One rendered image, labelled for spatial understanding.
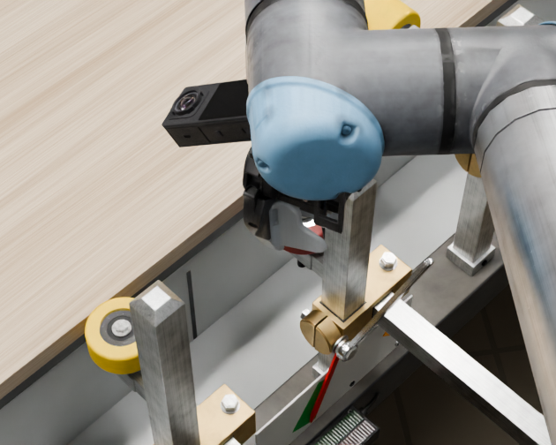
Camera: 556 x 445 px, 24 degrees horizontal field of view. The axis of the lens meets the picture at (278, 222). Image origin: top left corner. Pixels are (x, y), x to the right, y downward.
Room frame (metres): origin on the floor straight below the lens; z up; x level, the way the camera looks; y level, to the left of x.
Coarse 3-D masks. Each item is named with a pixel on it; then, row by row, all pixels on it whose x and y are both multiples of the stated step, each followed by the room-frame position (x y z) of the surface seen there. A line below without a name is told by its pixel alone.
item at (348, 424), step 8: (352, 416) 0.71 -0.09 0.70; (360, 416) 0.71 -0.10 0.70; (344, 424) 0.70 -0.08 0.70; (352, 424) 0.70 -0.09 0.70; (328, 432) 0.68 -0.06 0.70; (336, 432) 0.68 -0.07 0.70; (344, 432) 0.68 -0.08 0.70; (320, 440) 0.67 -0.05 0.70; (328, 440) 0.67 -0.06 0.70; (336, 440) 0.67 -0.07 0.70
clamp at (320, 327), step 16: (368, 272) 0.80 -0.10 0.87; (384, 272) 0.80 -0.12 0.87; (400, 272) 0.80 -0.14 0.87; (368, 288) 0.78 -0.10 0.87; (384, 288) 0.78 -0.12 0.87; (320, 304) 0.76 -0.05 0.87; (368, 304) 0.76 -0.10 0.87; (304, 320) 0.74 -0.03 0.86; (320, 320) 0.74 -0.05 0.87; (336, 320) 0.74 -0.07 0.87; (352, 320) 0.74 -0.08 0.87; (368, 320) 0.76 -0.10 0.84; (304, 336) 0.74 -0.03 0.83; (320, 336) 0.72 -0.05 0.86; (336, 336) 0.72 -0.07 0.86; (352, 336) 0.74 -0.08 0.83; (320, 352) 0.72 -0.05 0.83
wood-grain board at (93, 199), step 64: (0, 0) 1.21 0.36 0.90; (64, 0) 1.21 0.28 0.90; (128, 0) 1.21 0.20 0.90; (192, 0) 1.21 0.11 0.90; (448, 0) 1.21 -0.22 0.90; (0, 64) 1.09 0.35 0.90; (64, 64) 1.09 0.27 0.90; (128, 64) 1.09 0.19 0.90; (192, 64) 1.09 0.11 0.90; (0, 128) 0.99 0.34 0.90; (64, 128) 0.99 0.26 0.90; (128, 128) 0.99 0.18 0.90; (0, 192) 0.89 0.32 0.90; (64, 192) 0.89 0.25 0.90; (128, 192) 0.89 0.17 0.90; (192, 192) 0.89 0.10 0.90; (0, 256) 0.80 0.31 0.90; (64, 256) 0.80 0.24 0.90; (128, 256) 0.80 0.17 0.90; (0, 320) 0.72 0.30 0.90; (64, 320) 0.72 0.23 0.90; (0, 384) 0.64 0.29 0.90
